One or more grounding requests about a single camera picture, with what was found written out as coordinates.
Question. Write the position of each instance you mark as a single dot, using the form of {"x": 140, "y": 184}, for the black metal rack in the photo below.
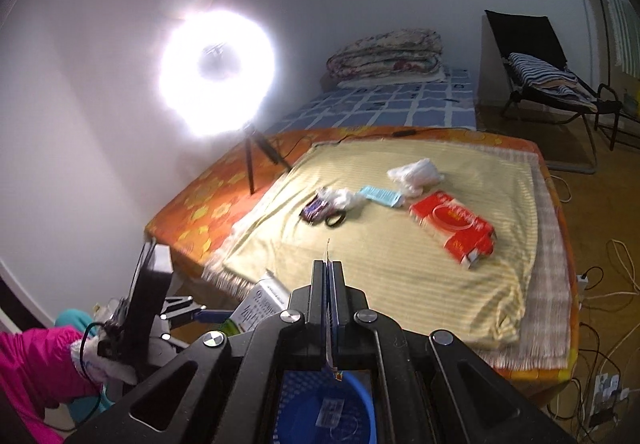
{"x": 617, "y": 109}

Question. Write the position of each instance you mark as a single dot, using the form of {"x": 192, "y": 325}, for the black folding chair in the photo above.
{"x": 520, "y": 34}

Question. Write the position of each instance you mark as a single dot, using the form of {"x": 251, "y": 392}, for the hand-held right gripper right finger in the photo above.
{"x": 339, "y": 309}

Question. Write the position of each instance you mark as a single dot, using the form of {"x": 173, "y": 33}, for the light blue packet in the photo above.
{"x": 381, "y": 195}

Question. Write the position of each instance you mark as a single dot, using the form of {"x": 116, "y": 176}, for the white power strip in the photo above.
{"x": 607, "y": 394}
{"x": 583, "y": 283}

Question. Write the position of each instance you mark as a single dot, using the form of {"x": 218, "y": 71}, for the white tissue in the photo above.
{"x": 345, "y": 198}

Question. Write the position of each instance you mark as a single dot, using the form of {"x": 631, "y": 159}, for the dark snack wrapper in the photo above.
{"x": 314, "y": 210}

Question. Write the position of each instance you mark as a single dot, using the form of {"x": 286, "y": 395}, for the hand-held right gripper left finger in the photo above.
{"x": 320, "y": 304}

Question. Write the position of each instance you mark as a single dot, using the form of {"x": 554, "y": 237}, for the orange floral bed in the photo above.
{"x": 200, "y": 204}

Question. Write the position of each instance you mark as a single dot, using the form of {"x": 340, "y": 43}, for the blue checked mattress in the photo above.
{"x": 380, "y": 104}

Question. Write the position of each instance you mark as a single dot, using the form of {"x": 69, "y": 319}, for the white printed box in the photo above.
{"x": 260, "y": 304}

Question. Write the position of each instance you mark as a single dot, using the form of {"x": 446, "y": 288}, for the person's left forearm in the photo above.
{"x": 35, "y": 364}

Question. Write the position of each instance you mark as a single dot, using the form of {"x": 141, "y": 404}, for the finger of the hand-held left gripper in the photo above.
{"x": 172, "y": 331}
{"x": 217, "y": 316}

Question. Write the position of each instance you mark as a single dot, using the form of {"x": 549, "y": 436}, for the teal floor mat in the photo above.
{"x": 75, "y": 319}

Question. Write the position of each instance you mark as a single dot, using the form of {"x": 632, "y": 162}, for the white plastic bag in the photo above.
{"x": 415, "y": 174}

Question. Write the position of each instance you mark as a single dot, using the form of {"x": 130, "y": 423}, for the yellow striped blanket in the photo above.
{"x": 400, "y": 284}

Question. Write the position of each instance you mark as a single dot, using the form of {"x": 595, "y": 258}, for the black tripod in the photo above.
{"x": 249, "y": 159}

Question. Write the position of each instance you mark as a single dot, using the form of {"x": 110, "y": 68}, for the cream fringed blanket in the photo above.
{"x": 550, "y": 274}

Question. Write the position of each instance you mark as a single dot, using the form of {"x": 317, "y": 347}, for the folded floral quilt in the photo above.
{"x": 385, "y": 54}

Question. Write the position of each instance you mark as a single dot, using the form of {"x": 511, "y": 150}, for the blue plastic basket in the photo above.
{"x": 310, "y": 404}

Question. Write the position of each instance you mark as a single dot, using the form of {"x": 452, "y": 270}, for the striped cloth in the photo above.
{"x": 545, "y": 76}

